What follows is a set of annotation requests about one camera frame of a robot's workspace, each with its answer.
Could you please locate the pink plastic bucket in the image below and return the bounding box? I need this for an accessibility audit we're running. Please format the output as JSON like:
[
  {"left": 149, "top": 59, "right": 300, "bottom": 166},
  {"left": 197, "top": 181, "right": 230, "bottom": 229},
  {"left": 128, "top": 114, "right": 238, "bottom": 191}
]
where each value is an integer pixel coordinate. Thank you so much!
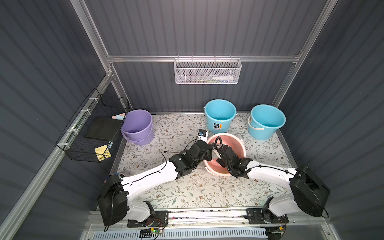
[{"left": 204, "top": 133, "right": 247, "bottom": 177}]

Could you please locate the blue bucket with label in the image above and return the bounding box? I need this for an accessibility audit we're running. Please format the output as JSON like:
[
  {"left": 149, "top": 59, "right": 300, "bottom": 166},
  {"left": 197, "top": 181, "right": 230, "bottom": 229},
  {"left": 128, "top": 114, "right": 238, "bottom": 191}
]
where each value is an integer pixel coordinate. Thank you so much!
[{"left": 204, "top": 99, "right": 237, "bottom": 134}]

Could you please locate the purple plastic bucket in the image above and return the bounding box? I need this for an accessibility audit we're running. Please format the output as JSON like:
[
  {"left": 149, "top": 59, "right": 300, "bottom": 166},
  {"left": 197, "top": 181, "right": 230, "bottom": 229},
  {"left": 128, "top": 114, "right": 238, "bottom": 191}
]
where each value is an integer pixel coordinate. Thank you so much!
[{"left": 121, "top": 110, "right": 155, "bottom": 146}]

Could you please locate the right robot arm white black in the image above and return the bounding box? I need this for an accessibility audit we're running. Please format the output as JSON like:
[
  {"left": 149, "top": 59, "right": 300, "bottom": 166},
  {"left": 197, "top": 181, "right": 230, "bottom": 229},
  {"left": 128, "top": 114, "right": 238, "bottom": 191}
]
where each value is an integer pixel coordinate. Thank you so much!
[{"left": 213, "top": 144, "right": 330, "bottom": 223}]

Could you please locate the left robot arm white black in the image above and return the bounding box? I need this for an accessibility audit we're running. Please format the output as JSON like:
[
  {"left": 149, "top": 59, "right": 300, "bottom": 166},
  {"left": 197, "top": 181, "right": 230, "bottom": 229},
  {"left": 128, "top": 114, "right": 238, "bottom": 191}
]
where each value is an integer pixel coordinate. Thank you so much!
[{"left": 97, "top": 140, "right": 212, "bottom": 230}]

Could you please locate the floral patterned table mat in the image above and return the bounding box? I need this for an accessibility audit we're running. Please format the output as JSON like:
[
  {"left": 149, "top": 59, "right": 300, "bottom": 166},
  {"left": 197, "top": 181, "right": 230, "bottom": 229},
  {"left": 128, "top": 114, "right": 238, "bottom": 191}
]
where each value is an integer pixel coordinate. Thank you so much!
[{"left": 112, "top": 113, "right": 296, "bottom": 209}]

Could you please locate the white ventilation grille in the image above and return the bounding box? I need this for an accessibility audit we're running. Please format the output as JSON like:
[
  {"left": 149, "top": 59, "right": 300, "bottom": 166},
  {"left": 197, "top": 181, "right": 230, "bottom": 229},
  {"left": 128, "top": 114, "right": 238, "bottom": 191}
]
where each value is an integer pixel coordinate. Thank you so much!
[{"left": 91, "top": 227, "right": 268, "bottom": 240}]

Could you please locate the pastel card in basket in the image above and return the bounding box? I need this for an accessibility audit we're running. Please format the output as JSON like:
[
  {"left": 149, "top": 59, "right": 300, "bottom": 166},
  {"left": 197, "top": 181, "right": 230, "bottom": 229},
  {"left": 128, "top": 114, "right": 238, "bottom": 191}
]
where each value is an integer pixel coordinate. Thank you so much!
[{"left": 112, "top": 113, "right": 126, "bottom": 121}]

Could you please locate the yellow sticky note pad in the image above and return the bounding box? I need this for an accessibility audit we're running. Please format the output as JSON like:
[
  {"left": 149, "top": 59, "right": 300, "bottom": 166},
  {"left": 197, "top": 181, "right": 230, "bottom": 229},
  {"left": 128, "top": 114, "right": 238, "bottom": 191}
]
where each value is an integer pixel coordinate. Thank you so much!
[{"left": 94, "top": 145, "right": 112, "bottom": 162}]

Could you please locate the black box in basket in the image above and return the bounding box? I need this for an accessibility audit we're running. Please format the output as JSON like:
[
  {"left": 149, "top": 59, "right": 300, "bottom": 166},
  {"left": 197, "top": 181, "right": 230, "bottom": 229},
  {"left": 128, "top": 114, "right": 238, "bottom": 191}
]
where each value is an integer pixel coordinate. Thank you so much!
[{"left": 84, "top": 117, "right": 122, "bottom": 141}]

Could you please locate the white spray bottle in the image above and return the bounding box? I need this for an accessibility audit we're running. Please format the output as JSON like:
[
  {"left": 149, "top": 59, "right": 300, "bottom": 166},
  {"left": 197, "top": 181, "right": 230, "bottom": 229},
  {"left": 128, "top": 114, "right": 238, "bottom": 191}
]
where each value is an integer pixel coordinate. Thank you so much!
[{"left": 213, "top": 76, "right": 234, "bottom": 82}]

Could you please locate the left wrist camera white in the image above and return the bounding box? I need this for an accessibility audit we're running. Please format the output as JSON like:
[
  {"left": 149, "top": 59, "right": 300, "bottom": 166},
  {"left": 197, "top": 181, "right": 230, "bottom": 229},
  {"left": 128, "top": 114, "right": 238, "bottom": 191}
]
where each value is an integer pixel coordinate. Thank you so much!
[{"left": 197, "top": 129, "right": 208, "bottom": 142}]

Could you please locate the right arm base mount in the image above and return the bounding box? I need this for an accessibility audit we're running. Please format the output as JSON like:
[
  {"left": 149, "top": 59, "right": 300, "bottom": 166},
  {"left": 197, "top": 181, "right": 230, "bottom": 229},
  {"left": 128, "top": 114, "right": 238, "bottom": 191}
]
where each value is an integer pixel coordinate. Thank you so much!
[{"left": 243, "top": 197, "right": 289, "bottom": 225}]

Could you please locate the blue bucket white handle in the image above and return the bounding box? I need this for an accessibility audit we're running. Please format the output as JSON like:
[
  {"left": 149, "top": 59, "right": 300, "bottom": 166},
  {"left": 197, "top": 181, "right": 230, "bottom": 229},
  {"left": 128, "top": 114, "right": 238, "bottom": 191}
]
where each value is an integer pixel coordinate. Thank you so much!
[{"left": 247, "top": 105, "right": 287, "bottom": 141}]

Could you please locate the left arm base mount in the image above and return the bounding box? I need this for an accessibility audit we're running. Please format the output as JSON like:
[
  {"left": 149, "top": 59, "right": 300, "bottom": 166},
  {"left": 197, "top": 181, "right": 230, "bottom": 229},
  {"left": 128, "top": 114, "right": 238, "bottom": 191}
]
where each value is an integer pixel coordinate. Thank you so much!
[{"left": 126, "top": 201, "right": 169, "bottom": 228}]

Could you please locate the white wire wall basket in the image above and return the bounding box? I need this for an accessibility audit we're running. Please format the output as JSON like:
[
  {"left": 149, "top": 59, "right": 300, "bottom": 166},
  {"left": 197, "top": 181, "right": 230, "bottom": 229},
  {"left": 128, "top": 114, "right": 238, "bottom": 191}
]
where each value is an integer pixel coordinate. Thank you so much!
[{"left": 174, "top": 57, "right": 242, "bottom": 85}]

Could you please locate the black wire side basket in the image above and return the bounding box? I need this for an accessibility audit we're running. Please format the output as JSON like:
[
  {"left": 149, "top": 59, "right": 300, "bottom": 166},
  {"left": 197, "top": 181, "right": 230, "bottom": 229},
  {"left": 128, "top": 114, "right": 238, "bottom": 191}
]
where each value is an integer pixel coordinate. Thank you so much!
[{"left": 57, "top": 89, "right": 131, "bottom": 164}]

